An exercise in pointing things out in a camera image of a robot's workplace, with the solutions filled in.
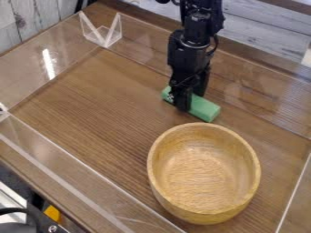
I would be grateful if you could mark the brown wooden bowl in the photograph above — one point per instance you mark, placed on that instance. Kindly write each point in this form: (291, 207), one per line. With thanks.
(204, 172)

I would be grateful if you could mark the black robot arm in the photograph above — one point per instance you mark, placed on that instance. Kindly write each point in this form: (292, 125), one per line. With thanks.
(201, 16)

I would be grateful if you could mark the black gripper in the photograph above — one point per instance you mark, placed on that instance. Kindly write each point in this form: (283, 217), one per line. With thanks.
(188, 61)

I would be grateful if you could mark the green rectangular block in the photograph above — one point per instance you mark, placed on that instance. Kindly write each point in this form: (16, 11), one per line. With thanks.
(203, 109)

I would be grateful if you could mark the clear acrylic corner bracket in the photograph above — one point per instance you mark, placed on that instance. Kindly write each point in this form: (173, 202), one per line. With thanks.
(103, 36)

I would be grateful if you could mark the clear acrylic tray wall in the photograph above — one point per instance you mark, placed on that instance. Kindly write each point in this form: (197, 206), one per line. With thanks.
(92, 201)

